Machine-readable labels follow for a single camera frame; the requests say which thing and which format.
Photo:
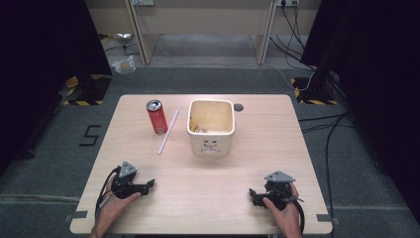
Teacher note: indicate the cream plastic bin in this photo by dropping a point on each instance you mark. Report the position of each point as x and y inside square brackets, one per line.
[211, 142]

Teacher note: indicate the person's left hand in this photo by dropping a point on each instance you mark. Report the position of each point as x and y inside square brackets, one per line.
[112, 208]

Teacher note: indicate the red drink can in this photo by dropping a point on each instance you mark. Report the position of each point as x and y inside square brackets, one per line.
[157, 119]

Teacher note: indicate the black curtain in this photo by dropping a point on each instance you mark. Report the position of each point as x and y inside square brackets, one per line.
[379, 82]
[39, 66]

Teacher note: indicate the person's right hand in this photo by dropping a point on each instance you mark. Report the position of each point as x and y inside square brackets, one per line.
[289, 218]

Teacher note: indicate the silver foil bag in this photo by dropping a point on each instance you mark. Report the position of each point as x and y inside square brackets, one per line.
[124, 36]

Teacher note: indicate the black stand base striped tape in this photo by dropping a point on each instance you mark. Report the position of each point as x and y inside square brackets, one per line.
[313, 94]
[89, 91]

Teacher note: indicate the grey tape strip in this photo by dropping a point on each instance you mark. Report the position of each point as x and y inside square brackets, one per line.
[77, 215]
[327, 218]

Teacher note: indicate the white straw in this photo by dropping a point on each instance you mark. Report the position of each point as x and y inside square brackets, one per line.
[168, 132]

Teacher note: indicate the grey table grommet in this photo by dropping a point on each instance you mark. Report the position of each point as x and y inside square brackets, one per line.
[238, 107]

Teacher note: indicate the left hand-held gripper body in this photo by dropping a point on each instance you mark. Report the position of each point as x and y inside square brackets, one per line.
[127, 170]

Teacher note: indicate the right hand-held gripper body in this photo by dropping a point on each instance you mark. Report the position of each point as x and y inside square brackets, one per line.
[279, 178]

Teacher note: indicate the white power strip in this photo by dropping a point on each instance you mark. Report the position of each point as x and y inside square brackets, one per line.
[288, 2]
[142, 2]

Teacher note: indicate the clear plastic bag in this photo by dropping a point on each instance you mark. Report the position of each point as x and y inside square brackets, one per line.
[124, 65]

